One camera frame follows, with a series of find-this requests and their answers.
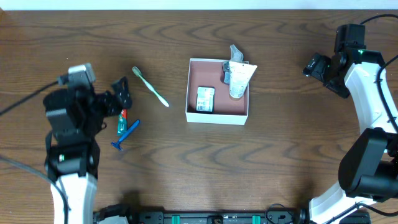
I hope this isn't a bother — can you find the clear blue soap pump bottle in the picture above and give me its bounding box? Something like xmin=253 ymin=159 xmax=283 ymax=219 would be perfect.
xmin=221 ymin=44 xmax=249 ymax=85

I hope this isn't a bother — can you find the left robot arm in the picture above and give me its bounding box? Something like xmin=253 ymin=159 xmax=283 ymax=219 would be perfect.
xmin=43 ymin=77 xmax=132 ymax=223

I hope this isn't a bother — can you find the red green toothpaste tube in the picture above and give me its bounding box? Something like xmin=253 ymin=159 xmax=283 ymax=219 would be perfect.
xmin=117 ymin=109 xmax=127 ymax=136

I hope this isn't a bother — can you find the white cardboard box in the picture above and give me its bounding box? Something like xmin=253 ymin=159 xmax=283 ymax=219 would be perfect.
xmin=185 ymin=58 xmax=249 ymax=125

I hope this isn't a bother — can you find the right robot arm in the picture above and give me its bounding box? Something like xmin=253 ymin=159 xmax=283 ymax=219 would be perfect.
xmin=299 ymin=24 xmax=397 ymax=223

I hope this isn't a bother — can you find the white lotion tube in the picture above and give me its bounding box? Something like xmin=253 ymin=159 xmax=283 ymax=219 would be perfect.
xmin=229 ymin=61 xmax=257 ymax=99

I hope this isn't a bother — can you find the green white toothbrush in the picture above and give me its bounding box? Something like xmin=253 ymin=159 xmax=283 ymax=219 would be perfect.
xmin=132 ymin=67 xmax=170 ymax=108

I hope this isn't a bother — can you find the blue disposable razor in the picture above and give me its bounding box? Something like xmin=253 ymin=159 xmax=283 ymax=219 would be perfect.
xmin=111 ymin=119 xmax=141 ymax=151

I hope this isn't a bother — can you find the black mounting rail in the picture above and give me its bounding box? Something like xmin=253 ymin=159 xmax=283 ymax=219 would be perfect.
xmin=93 ymin=204 xmax=311 ymax=224

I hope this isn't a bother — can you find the green soap bar box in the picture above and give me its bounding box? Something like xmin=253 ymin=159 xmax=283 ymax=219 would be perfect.
xmin=196 ymin=86 xmax=215 ymax=113

